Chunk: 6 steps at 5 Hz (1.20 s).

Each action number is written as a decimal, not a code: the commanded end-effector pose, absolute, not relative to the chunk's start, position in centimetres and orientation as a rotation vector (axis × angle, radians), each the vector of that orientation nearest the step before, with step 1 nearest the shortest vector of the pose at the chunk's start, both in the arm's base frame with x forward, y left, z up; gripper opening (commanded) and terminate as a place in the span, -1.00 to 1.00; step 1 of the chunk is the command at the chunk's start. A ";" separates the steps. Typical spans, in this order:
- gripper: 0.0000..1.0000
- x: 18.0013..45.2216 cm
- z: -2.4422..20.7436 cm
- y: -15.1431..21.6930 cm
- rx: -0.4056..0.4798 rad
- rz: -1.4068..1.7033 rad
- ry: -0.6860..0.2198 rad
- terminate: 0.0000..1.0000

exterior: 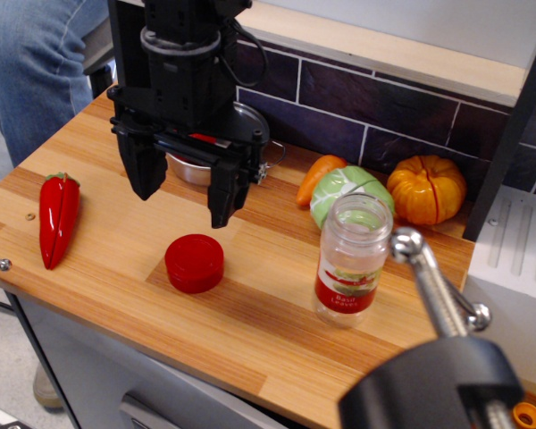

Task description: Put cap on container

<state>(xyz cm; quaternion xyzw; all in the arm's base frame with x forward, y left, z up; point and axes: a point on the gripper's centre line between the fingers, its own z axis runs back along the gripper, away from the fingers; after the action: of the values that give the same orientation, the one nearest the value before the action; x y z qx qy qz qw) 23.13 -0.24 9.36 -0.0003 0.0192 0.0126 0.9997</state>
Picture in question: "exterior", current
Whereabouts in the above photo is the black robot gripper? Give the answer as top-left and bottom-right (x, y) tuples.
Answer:
(108, 26), (258, 229)

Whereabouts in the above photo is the red plastic jar cap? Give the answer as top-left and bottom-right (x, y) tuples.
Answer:
(164, 234), (224, 294)

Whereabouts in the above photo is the clear basil spice jar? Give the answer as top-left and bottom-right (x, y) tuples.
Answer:
(313, 193), (393, 328)

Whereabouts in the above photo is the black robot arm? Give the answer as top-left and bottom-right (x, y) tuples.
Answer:
(107, 1), (270, 228)

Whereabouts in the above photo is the small steel pot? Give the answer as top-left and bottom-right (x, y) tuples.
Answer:
(167, 102), (287, 187)

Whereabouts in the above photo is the dark shelf side panel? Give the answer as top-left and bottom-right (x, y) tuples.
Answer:
(108, 1), (150, 88)

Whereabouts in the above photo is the red toy chili pepper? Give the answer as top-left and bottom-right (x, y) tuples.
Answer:
(39, 172), (80, 270)

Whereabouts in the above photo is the orange toy carrot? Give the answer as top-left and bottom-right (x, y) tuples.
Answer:
(296, 155), (348, 207)

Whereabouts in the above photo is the green toy cabbage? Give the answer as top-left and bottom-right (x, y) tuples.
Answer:
(310, 165), (395, 228)

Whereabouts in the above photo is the person leg in jeans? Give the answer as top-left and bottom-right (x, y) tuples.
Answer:
(0, 1), (109, 165)

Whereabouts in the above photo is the orange toy pumpkin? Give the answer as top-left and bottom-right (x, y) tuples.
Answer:
(387, 155), (467, 225)

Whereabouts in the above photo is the beige shoe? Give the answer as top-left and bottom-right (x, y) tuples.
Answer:
(32, 365), (63, 409)

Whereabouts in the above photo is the black metal clamp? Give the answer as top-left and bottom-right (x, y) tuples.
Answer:
(339, 227), (523, 428)

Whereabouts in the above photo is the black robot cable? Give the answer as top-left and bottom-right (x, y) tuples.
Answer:
(218, 17), (269, 89)

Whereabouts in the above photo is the grey drawer handle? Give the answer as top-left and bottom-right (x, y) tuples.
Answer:
(119, 394), (180, 429)

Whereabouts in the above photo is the black vertical post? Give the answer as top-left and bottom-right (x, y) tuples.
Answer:
(463, 48), (536, 241)

